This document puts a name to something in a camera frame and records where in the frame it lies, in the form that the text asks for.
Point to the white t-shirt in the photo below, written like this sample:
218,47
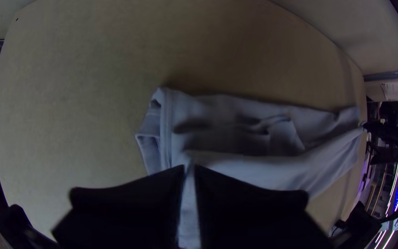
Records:
240,162

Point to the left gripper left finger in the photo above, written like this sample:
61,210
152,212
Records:
126,214

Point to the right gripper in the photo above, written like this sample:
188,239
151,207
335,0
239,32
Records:
387,135

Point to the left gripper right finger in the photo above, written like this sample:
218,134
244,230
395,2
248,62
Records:
254,218

